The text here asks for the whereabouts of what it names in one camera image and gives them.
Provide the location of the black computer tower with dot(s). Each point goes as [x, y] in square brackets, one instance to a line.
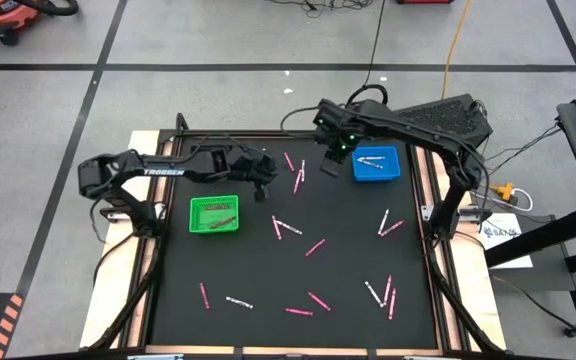
[443, 112]

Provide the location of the green plastic basket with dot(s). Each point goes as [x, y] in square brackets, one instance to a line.
[198, 200]

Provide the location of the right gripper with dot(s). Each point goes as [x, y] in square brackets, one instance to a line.
[342, 141]

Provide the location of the black table mat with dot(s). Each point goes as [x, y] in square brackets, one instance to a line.
[248, 270]

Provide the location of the white paper sheet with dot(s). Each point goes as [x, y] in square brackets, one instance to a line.
[513, 250]

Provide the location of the blue plastic basket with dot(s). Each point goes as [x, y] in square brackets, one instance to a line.
[390, 172]

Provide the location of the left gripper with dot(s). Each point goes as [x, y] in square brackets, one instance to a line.
[253, 167]

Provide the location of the red object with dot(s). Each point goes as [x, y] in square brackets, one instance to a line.
[423, 1]

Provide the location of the black metal table frame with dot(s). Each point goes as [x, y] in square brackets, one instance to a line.
[248, 133]

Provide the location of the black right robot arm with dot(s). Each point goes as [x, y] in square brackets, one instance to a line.
[418, 130]

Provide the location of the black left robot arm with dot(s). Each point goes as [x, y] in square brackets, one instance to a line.
[168, 170]

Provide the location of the pink crayon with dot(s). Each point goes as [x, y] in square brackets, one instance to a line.
[216, 206]
[276, 227]
[392, 228]
[204, 296]
[319, 301]
[387, 290]
[392, 303]
[315, 247]
[297, 181]
[223, 222]
[288, 161]
[299, 311]

